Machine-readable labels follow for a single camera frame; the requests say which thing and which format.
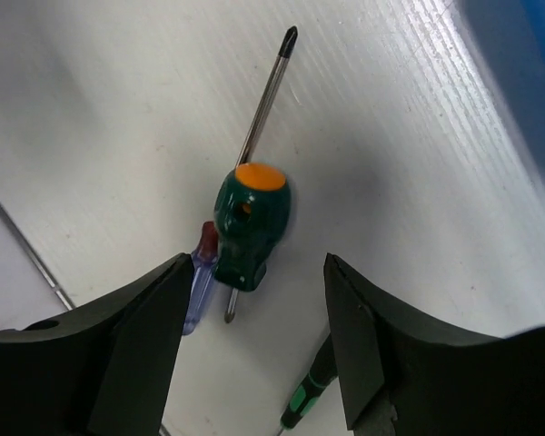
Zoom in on blue three-compartment plastic bin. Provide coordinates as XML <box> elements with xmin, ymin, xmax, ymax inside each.
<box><xmin>446</xmin><ymin>1</ymin><xmax>545</xmax><ymax>197</ymax></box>

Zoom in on green stubby screwdriver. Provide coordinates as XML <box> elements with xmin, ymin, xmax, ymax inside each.
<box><xmin>213</xmin><ymin>163</ymin><xmax>292</xmax><ymax>323</ymax></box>

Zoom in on black green precision screwdriver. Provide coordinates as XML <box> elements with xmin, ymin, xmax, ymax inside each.
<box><xmin>276</xmin><ymin>334</ymin><xmax>338</xmax><ymax>435</ymax></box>

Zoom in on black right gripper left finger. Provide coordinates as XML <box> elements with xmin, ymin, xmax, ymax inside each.
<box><xmin>0</xmin><ymin>253</ymin><xmax>194</xmax><ymax>435</ymax></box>

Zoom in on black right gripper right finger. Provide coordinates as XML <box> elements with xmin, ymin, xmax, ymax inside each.
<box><xmin>323</xmin><ymin>254</ymin><xmax>545</xmax><ymax>435</ymax></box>

